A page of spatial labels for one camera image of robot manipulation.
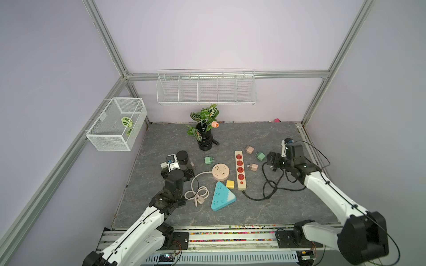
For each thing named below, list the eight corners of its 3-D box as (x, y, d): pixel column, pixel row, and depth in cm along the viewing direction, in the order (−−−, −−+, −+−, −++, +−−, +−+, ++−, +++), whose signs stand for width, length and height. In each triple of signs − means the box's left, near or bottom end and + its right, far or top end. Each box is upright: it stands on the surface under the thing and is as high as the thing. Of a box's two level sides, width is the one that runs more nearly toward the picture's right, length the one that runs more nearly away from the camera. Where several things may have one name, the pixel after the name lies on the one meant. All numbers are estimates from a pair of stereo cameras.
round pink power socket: (212, 180, 94) (211, 178, 92) (212, 165, 100) (212, 163, 98) (229, 180, 94) (229, 178, 92) (228, 165, 100) (229, 163, 98)
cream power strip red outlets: (237, 190, 90) (237, 188, 88) (234, 152, 106) (234, 150, 104) (246, 190, 90) (246, 188, 88) (242, 152, 106) (242, 150, 104)
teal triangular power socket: (202, 199, 87) (201, 196, 84) (219, 183, 93) (219, 180, 90) (219, 217, 82) (219, 215, 79) (236, 198, 87) (236, 196, 84)
